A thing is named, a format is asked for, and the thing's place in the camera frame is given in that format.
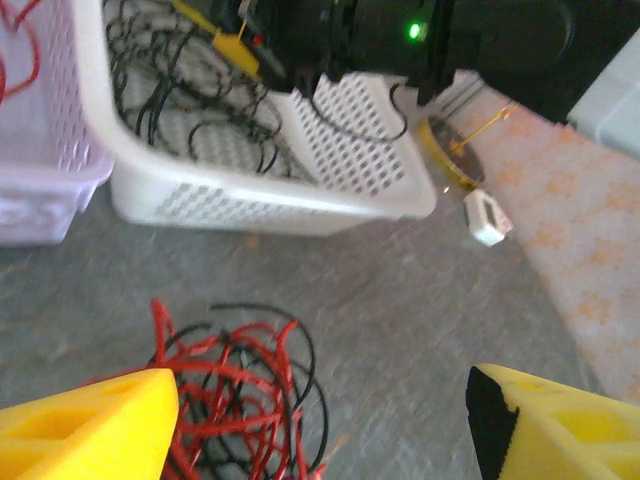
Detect aluminium frame post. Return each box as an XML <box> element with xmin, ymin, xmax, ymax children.
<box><xmin>439</xmin><ymin>69</ymin><xmax>484</xmax><ymax>124</ymax></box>

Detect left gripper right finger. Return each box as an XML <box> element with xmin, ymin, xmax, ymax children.
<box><xmin>465</xmin><ymin>363</ymin><xmax>640</xmax><ymax>480</ymax></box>

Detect sorted red cable bundle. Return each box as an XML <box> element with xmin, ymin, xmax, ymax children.
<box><xmin>0</xmin><ymin>0</ymin><xmax>42</xmax><ymax>106</ymax></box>

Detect white plastic basket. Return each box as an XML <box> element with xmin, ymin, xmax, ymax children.
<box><xmin>74</xmin><ymin>0</ymin><xmax>439</xmax><ymax>239</ymax></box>

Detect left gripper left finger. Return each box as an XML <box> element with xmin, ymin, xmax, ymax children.
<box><xmin>0</xmin><ymin>368</ymin><xmax>180</xmax><ymax>480</ymax></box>

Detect gold wire glass rack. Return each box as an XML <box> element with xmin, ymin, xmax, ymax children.
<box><xmin>417</xmin><ymin>102</ymin><xmax>521</xmax><ymax>191</ymax></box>

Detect light grey box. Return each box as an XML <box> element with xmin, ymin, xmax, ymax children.
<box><xmin>567</xmin><ymin>37</ymin><xmax>640</xmax><ymax>161</ymax></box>

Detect small white digital timer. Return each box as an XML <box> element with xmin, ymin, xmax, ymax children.
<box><xmin>462</xmin><ymin>188</ymin><xmax>515</xmax><ymax>247</ymax></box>

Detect lavender plastic basket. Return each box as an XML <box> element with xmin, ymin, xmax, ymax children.
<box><xmin>0</xmin><ymin>0</ymin><xmax>116</xmax><ymax>249</ymax></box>

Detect sorted black cable bundle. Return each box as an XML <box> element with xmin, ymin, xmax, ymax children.
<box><xmin>104</xmin><ymin>0</ymin><xmax>411</xmax><ymax>176</ymax></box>

